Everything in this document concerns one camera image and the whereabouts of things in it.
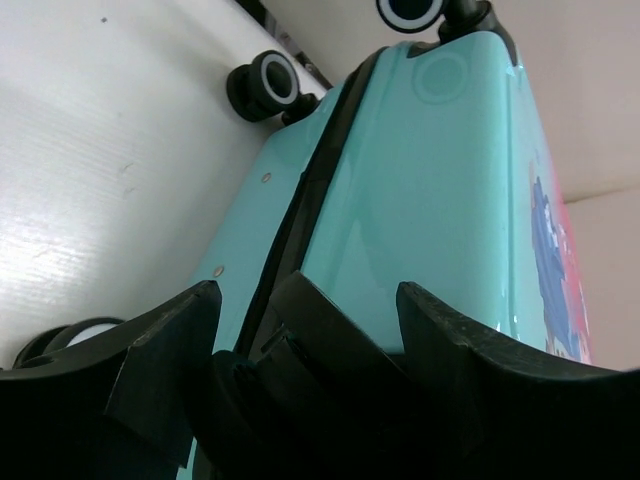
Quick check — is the pink and teal kids suitcase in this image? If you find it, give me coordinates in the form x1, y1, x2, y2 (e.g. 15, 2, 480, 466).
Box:
12, 0, 596, 480

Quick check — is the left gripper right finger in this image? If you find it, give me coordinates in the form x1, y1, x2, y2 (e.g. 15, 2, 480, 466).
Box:
396, 282, 639, 479

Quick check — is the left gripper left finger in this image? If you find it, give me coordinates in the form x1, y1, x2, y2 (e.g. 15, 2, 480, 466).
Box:
1, 281, 222, 479

